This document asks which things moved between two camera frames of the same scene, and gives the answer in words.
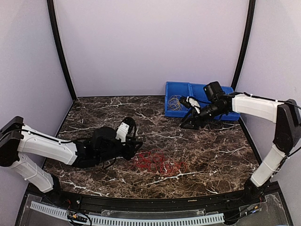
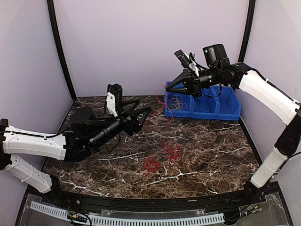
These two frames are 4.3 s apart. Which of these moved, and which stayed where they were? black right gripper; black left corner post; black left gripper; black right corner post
Moved: black right gripper; black left gripper
Stayed: black left corner post; black right corner post
